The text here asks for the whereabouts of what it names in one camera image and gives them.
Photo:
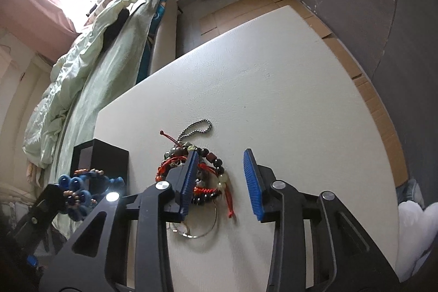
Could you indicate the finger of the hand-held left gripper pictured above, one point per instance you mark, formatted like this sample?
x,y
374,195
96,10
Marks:
x,y
46,203

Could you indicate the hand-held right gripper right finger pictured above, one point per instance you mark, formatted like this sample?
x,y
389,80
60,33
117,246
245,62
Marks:
x,y
253,189

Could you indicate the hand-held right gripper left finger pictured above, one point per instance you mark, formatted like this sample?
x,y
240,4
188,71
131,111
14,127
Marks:
x,y
189,184

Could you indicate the thin silver bangle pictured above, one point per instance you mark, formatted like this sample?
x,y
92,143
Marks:
x,y
211,227

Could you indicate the black storage box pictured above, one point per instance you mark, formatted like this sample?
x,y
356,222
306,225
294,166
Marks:
x,y
109,158

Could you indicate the pale patterned pillow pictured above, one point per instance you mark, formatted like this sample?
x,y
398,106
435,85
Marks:
x,y
34,172

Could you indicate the cream padded headboard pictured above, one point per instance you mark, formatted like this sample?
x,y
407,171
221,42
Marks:
x,y
17,114

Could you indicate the pale green duvet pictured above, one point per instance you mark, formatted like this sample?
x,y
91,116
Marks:
x,y
65,90

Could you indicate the white bed base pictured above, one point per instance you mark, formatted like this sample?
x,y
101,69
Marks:
x,y
166,39

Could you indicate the flat cardboard sheets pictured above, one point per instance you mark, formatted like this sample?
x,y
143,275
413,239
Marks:
x,y
373,100

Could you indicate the grey shoe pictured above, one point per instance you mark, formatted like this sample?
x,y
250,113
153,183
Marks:
x,y
409,192

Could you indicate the blue patterned mattress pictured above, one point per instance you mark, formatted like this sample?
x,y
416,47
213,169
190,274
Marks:
x,y
154,25

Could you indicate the person's white trouser leg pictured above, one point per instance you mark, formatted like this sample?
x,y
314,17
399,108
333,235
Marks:
x,y
414,234

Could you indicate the black garment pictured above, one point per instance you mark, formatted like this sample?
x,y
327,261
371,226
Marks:
x,y
114,28

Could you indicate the pink pleated curtain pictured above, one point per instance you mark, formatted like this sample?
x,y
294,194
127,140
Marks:
x,y
30,15

